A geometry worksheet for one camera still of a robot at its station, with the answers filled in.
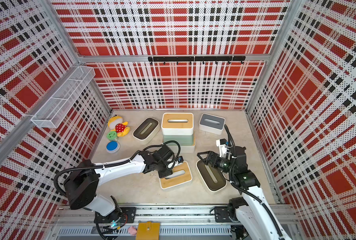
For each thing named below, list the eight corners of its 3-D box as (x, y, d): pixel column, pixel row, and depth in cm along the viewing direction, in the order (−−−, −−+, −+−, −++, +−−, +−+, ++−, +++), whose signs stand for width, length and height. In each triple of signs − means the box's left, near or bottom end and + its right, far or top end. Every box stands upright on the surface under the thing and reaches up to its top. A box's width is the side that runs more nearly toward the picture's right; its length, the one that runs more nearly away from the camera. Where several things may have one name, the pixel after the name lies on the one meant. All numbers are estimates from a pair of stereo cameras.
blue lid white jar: (105, 153, 99) (103, 151, 97) (109, 142, 104) (107, 141, 102) (118, 153, 99) (117, 151, 97) (121, 142, 104) (120, 141, 102)
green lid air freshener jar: (107, 141, 104) (105, 138, 101) (110, 134, 108) (108, 131, 105) (118, 141, 104) (115, 138, 101) (120, 134, 108) (118, 131, 104)
